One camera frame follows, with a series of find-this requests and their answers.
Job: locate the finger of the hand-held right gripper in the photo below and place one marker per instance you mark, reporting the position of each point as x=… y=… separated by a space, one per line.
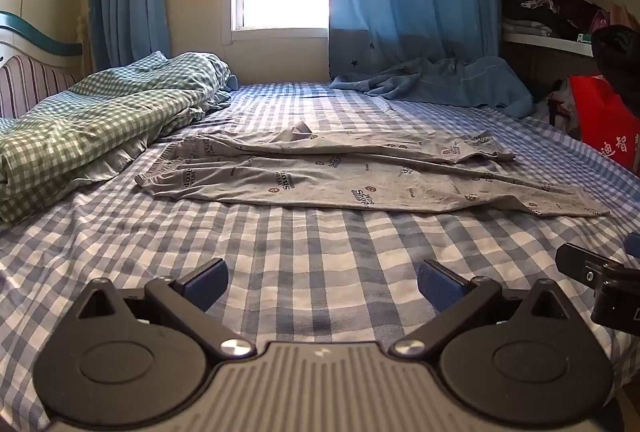
x=633 y=245
x=580 y=264

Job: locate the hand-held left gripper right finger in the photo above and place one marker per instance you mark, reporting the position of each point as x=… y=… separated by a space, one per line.
x=439 y=284

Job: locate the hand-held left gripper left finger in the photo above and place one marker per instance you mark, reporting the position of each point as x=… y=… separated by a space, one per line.
x=209 y=283

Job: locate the grey printed pants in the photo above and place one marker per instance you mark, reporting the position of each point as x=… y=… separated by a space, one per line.
x=350 y=177

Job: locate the blue checked bed sheet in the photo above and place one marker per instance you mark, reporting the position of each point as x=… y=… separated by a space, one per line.
x=310 y=252

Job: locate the red bag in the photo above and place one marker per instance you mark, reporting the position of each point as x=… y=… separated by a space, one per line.
x=605 y=121

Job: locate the green checked duvet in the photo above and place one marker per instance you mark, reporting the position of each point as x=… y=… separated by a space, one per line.
x=100 y=116

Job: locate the crumpled blue cloth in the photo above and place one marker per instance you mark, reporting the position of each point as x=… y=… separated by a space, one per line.
x=440 y=81

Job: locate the pile of dark clothes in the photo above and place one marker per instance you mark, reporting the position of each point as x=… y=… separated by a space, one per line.
x=555 y=9

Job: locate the striped padded headboard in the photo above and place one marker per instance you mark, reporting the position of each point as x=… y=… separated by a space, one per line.
x=30 y=81

